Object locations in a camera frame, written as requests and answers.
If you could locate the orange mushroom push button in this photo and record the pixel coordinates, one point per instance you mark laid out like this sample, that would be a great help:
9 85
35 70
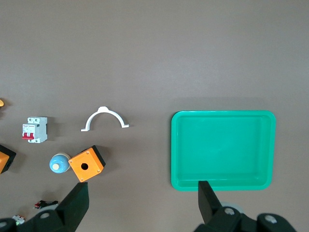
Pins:
1 103

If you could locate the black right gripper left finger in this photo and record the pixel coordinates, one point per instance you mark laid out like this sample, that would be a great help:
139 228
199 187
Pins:
72 205

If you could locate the green plastic tray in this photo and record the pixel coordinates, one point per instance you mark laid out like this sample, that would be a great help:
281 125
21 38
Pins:
222 149

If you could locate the blue dome buzzer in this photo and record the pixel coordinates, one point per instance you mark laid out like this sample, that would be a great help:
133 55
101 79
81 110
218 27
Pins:
60 160

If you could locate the small black indicator lamp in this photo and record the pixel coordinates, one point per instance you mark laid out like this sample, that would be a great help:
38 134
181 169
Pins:
46 204

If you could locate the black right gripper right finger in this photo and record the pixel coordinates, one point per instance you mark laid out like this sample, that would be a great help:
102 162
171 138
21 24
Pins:
208 203

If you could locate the orange black button box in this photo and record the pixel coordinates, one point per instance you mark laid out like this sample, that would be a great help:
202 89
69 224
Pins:
90 158
3 158

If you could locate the white green contact block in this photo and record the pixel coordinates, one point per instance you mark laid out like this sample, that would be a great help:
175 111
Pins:
19 218

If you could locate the white red circuit breaker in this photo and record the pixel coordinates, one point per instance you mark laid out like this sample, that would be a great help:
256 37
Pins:
38 128

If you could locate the small white pipe clamp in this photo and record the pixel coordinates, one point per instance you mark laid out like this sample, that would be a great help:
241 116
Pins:
102 110

